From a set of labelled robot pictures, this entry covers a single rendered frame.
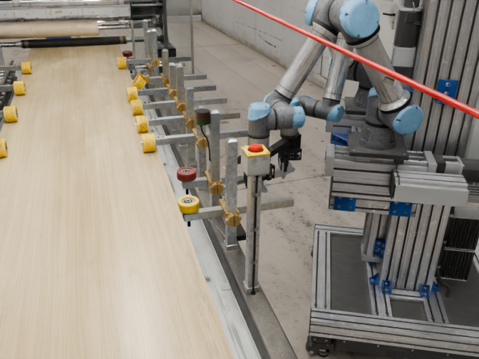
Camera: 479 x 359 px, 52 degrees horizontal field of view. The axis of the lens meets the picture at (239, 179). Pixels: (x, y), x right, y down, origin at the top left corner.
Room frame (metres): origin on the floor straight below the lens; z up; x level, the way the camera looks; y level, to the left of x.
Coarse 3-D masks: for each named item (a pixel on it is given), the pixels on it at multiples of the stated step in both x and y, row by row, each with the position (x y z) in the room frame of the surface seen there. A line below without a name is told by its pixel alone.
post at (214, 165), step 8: (216, 112) 1.82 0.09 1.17; (216, 120) 1.81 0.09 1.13; (216, 128) 1.81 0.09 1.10; (216, 136) 1.81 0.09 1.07; (216, 144) 1.81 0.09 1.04; (216, 152) 1.81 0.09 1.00; (216, 160) 1.81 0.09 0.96; (216, 168) 1.81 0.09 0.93; (216, 176) 1.81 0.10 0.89; (216, 200) 1.81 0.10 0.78
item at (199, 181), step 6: (240, 174) 1.90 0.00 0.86; (276, 174) 1.93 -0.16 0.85; (198, 180) 1.84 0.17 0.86; (204, 180) 1.84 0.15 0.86; (222, 180) 1.86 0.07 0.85; (240, 180) 1.89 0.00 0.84; (186, 186) 1.82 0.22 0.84; (192, 186) 1.83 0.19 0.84; (198, 186) 1.83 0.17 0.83; (204, 186) 1.84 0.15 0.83
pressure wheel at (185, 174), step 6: (180, 168) 1.85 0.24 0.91; (186, 168) 1.86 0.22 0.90; (192, 168) 1.85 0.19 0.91; (180, 174) 1.80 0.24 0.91; (186, 174) 1.80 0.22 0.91; (192, 174) 1.81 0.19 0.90; (180, 180) 1.80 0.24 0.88; (186, 180) 1.80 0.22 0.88; (192, 180) 1.81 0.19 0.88; (186, 192) 1.83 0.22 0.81
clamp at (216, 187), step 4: (208, 172) 1.89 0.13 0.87; (208, 176) 1.86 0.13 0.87; (208, 180) 1.83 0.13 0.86; (220, 180) 1.82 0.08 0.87; (208, 184) 1.83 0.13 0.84; (212, 184) 1.79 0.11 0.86; (216, 184) 1.79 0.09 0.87; (220, 184) 1.79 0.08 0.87; (208, 188) 1.83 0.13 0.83; (212, 188) 1.78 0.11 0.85; (216, 188) 1.78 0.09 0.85; (220, 188) 1.79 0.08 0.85; (212, 192) 1.78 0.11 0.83; (216, 192) 1.78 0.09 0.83; (220, 192) 1.79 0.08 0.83
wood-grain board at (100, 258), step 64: (64, 64) 3.56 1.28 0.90; (64, 128) 2.30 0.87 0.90; (128, 128) 2.31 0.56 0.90; (0, 192) 1.63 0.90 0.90; (64, 192) 1.64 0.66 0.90; (128, 192) 1.65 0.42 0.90; (0, 256) 1.23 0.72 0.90; (64, 256) 1.23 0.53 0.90; (128, 256) 1.24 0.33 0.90; (192, 256) 1.25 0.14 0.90; (0, 320) 0.96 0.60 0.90; (64, 320) 0.96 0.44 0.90; (128, 320) 0.97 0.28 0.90; (192, 320) 0.97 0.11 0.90
